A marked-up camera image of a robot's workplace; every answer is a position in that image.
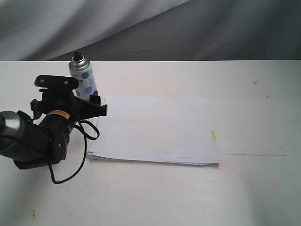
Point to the white paper stack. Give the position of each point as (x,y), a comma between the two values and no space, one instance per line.
(157,129)

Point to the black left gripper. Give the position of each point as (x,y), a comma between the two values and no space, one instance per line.
(78,109)

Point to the grey backdrop cloth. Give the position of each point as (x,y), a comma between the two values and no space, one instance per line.
(150,30)

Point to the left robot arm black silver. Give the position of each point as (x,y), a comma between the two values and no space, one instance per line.
(37,141)

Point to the white spray can coloured dots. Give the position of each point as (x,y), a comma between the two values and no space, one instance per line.
(81,69)

